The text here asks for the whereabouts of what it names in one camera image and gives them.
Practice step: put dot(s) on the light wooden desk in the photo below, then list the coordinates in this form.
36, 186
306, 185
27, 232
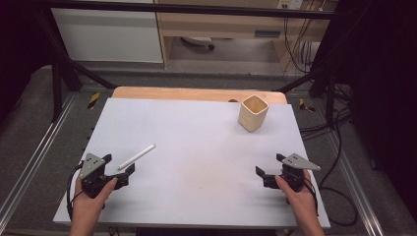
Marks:
223, 24

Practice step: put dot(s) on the white pen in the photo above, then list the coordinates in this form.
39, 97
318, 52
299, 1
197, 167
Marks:
136, 157

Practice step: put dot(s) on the aluminium floor rail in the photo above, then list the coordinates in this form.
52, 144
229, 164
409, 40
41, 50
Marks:
355, 183
36, 157

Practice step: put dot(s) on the person's left hand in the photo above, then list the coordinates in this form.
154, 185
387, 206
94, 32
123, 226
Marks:
88, 205

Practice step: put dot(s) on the white table board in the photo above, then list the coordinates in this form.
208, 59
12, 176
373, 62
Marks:
196, 164

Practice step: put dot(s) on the wooden table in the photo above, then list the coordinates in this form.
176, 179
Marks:
183, 94

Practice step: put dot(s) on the white chair base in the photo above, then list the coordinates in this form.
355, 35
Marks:
198, 41

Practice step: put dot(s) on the white power strip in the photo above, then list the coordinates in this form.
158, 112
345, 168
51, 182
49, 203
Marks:
290, 4

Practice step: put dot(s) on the person's right hand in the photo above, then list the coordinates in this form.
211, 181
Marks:
300, 201

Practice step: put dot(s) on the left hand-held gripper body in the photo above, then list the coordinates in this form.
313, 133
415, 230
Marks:
93, 170

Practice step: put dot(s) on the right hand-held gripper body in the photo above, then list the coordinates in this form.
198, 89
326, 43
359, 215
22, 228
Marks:
293, 173

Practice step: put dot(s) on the white cabinet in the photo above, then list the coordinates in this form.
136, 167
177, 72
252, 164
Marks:
108, 36

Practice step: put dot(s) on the beige square cup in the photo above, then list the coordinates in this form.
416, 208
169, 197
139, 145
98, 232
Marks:
252, 116

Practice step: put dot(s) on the black metal frame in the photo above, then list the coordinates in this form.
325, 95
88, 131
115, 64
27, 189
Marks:
183, 9

